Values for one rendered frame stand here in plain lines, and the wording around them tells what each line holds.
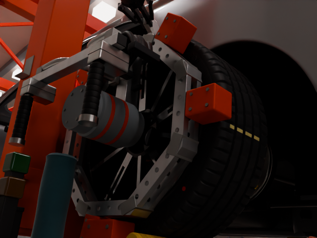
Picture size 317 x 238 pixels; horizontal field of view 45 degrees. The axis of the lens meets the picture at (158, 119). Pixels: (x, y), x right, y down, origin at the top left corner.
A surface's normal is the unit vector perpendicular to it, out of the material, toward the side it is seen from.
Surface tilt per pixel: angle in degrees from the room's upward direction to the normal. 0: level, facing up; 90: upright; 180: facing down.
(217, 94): 90
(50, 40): 90
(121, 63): 90
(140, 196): 90
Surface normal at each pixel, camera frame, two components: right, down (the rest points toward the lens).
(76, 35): 0.72, -0.18
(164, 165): -0.69, -0.31
